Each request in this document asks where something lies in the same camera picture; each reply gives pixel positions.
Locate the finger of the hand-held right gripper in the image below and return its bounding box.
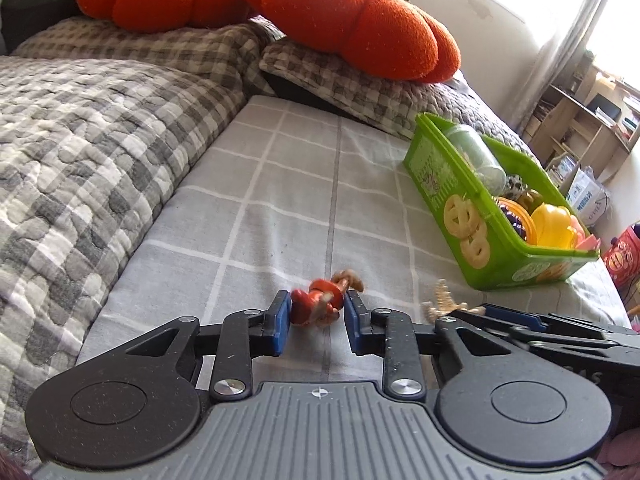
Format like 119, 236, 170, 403
447, 310, 617, 357
482, 304, 637, 342

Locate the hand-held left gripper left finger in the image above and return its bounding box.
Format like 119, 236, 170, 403
120, 290, 293, 404

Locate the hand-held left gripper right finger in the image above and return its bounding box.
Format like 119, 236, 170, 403
344, 290, 506, 404

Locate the red brown toy figure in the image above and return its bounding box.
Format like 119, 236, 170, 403
291, 269, 366, 329

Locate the beige starfish toy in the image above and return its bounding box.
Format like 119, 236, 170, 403
422, 280, 486, 319

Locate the yellow plastic toy pot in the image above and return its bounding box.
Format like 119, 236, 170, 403
530, 203, 581, 250

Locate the yellow toy plate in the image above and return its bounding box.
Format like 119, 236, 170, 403
495, 197, 539, 244

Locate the green plastic box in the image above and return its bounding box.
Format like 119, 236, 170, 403
403, 112, 601, 291

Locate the clear cotton swab jar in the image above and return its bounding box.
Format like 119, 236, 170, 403
444, 124, 508, 195

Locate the person's right hand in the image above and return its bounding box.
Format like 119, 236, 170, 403
597, 432, 640, 472

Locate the red printed bag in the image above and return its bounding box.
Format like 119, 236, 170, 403
602, 225, 640, 291

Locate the grey grid sheet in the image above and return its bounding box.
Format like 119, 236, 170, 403
75, 95, 631, 391

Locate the white paper bag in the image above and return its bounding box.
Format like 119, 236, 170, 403
565, 165, 612, 226

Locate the grey wavy quilt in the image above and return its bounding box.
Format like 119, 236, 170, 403
440, 77, 542, 163

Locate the wooden shelf desk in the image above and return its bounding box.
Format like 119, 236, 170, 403
520, 50, 640, 186

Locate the grey checked pillow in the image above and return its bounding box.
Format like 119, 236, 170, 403
258, 37, 453, 137

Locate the grey checked blanket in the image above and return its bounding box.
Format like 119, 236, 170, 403
0, 15, 282, 471

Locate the beige curtain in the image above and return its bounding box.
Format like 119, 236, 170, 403
515, 0, 617, 131

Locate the large orange pumpkin cushion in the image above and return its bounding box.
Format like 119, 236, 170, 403
241, 0, 462, 84

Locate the grey sofa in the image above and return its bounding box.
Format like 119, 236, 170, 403
0, 0, 87, 56

